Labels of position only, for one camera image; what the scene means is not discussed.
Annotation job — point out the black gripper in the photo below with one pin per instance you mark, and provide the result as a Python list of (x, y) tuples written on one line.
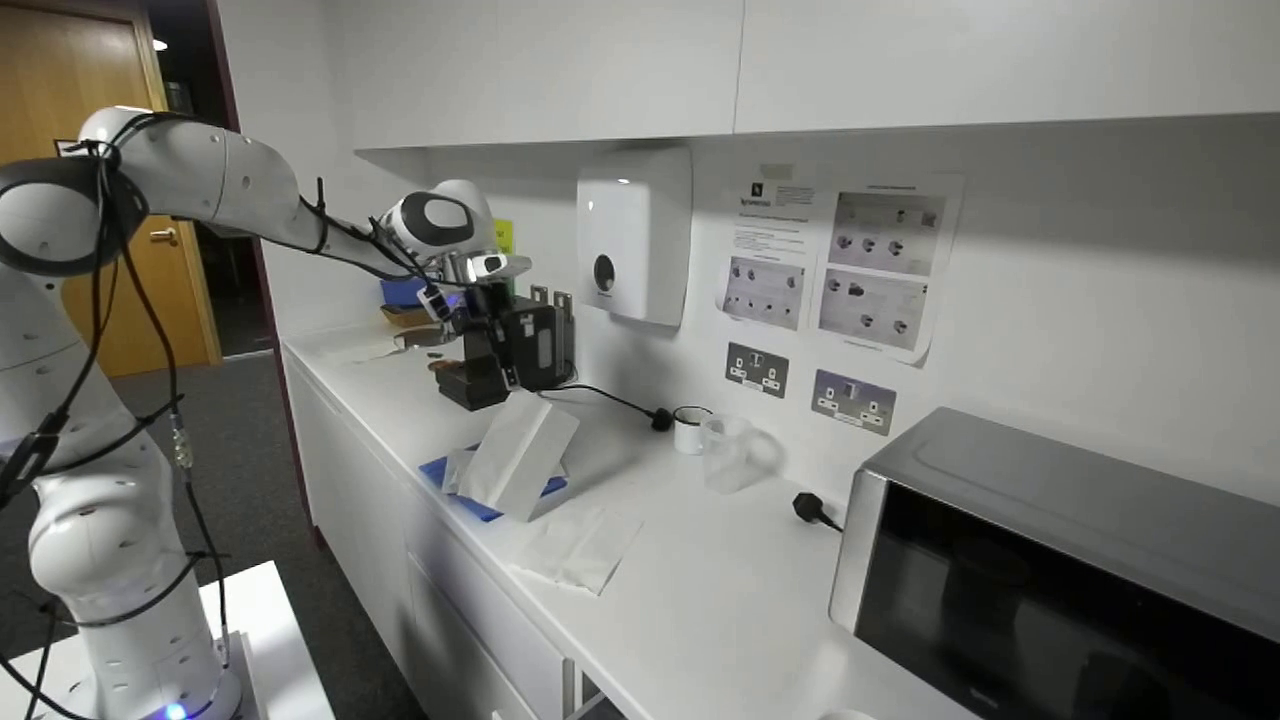
[(484, 312)]

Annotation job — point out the white napkin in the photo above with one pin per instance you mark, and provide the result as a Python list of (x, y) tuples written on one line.
[(579, 550), (528, 426), (500, 480)]

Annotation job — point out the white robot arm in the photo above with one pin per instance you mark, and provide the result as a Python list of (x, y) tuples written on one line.
[(107, 541)]

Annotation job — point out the blue placemat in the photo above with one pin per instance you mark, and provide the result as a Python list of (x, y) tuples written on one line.
[(463, 504)]

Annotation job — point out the white paper towel dispenser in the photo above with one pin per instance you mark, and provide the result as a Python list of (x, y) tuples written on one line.
[(632, 234)]

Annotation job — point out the clear glass cup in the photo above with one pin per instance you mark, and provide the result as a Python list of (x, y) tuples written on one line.
[(743, 459)]

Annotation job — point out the wooden door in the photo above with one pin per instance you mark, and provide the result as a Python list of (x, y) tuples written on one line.
[(57, 65)]

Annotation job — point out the instruction poster sheet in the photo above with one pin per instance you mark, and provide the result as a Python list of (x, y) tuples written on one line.
[(857, 263)]

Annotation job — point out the black power plug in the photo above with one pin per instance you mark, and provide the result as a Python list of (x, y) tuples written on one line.
[(813, 511)]

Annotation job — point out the stainless steel microwave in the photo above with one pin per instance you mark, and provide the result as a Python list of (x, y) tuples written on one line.
[(1042, 580)]

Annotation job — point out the wall socket plate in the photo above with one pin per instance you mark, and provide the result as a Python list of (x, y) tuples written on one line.
[(758, 370), (854, 401)]

